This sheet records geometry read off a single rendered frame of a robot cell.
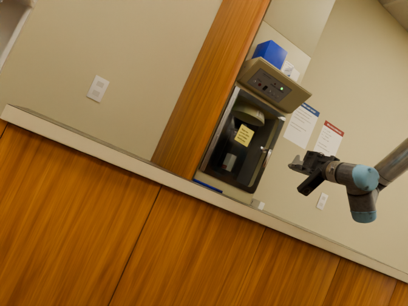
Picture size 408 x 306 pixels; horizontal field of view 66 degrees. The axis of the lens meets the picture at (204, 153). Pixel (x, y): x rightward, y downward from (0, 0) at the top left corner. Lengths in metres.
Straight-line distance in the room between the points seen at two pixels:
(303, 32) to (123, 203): 1.15
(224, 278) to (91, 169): 0.61
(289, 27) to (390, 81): 1.42
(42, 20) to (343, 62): 1.87
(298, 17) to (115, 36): 0.88
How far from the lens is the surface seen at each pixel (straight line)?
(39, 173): 0.95
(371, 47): 2.72
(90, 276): 1.05
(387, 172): 1.19
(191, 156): 1.25
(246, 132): 1.43
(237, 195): 1.46
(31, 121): 0.91
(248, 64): 1.41
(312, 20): 1.72
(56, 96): 1.64
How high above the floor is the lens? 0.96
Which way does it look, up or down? 4 degrees up
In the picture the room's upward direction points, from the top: 24 degrees clockwise
